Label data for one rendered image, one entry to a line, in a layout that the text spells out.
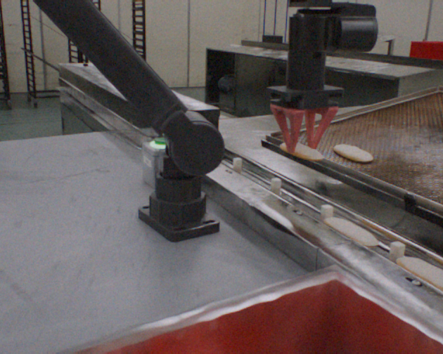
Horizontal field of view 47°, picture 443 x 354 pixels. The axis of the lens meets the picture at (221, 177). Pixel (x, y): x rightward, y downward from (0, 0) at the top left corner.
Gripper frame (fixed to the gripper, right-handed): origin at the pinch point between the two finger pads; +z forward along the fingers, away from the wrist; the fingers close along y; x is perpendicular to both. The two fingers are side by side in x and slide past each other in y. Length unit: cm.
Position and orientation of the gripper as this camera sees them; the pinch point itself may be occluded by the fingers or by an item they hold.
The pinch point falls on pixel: (302, 146)
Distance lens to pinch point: 80.9
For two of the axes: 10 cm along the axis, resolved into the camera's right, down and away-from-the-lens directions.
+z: 0.0, 9.5, 3.0
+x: -4.2, -2.8, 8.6
